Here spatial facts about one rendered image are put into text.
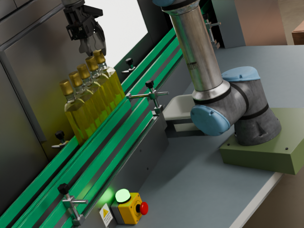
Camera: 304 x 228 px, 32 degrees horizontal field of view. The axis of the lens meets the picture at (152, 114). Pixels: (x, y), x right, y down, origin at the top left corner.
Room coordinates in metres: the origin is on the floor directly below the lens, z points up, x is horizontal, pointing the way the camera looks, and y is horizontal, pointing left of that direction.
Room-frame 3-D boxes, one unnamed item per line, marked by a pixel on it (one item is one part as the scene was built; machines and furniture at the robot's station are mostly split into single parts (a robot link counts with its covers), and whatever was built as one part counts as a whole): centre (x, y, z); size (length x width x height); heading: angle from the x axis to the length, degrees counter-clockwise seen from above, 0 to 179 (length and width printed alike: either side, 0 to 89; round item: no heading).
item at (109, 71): (1.85, 0.11, 0.99); 0.06 x 0.06 x 0.21; 59
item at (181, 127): (1.85, -0.13, 0.79); 0.27 x 0.17 x 0.08; 57
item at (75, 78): (1.70, 0.20, 1.14); 0.04 x 0.04 x 0.04
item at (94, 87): (1.75, 0.17, 0.99); 0.06 x 0.06 x 0.21; 58
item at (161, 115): (1.80, 0.01, 0.85); 0.09 x 0.04 x 0.07; 57
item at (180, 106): (1.84, -0.16, 0.80); 0.22 x 0.17 x 0.09; 57
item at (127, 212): (1.40, 0.17, 0.79); 0.07 x 0.07 x 0.07; 57
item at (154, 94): (1.79, -0.01, 0.95); 0.17 x 0.03 x 0.12; 57
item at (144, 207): (1.37, 0.13, 0.79); 0.04 x 0.03 x 0.04; 147
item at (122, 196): (1.40, 0.17, 0.84); 0.04 x 0.04 x 0.03
